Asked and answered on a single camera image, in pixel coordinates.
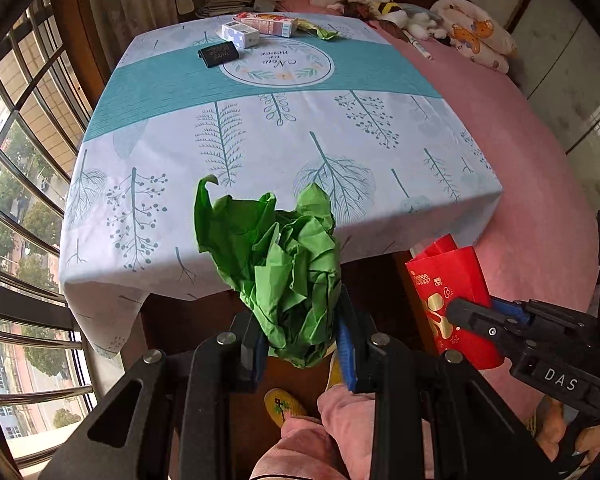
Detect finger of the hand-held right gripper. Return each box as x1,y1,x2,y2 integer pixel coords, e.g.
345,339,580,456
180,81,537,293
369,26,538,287
445,297,528,361
490,299,538,325

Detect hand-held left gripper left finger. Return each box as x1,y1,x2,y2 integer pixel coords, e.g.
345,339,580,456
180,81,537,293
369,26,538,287
39,305,269,480

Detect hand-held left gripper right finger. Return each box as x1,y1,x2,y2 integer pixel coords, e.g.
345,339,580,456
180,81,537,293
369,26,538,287
335,285,563,480

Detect red paper bag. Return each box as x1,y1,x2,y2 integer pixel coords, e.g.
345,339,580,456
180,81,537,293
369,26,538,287
405,234,505,371

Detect green paper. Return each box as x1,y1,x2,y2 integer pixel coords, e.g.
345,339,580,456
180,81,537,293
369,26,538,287
194,175,342,370

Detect person's right hand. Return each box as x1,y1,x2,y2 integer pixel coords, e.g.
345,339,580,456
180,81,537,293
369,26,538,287
530,397,600,468

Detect yellow slipper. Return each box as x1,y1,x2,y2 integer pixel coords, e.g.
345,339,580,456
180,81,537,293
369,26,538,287
326,350,346,391
264,387,308,429

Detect person's pink pants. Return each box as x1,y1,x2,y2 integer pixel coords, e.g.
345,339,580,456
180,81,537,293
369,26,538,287
250,385,436,480

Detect leaf printed tablecloth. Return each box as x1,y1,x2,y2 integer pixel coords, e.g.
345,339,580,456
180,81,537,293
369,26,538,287
59,11,504,358

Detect white wardrobe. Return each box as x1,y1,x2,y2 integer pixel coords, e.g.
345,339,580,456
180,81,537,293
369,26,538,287
510,0,600,161

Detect white marker pen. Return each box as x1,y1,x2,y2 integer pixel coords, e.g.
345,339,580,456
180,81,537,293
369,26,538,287
402,30,434,60

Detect white grey plush toy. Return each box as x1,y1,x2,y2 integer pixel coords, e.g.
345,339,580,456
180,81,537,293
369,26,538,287
395,7,447,39

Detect black wallet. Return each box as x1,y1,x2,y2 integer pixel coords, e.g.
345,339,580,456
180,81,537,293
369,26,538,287
197,42,241,69

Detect white blue carton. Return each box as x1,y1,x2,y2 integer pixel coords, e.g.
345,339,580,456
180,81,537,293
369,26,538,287
221,22,261,49

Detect green yellow wrapper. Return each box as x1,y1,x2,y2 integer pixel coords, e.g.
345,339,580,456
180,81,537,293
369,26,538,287
297,18,342,41

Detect pink carton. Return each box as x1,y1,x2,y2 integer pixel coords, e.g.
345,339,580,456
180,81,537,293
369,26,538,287
231,12,299,39

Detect brown fluffy toy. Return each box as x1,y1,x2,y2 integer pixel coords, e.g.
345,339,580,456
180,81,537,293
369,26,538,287
330,0,381,22

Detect stack of papers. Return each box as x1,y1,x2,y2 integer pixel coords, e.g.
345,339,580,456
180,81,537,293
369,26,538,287
195,0,281,18

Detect curtain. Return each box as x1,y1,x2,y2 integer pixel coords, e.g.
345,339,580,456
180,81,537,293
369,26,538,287
85,0,196,61

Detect window frame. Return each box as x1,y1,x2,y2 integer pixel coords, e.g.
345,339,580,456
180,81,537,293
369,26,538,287
0,0,106,466

